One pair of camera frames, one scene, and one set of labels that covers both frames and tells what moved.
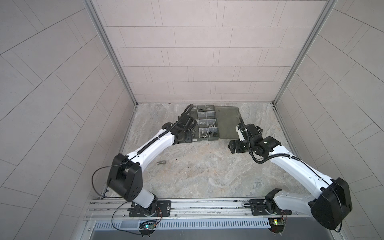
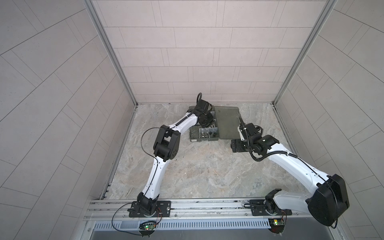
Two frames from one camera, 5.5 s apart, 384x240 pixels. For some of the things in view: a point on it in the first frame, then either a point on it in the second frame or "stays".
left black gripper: (189, 138) to (210, 118)
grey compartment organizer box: (214, 122) stays
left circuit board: (147, 226) stays
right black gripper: (236, 146) stays
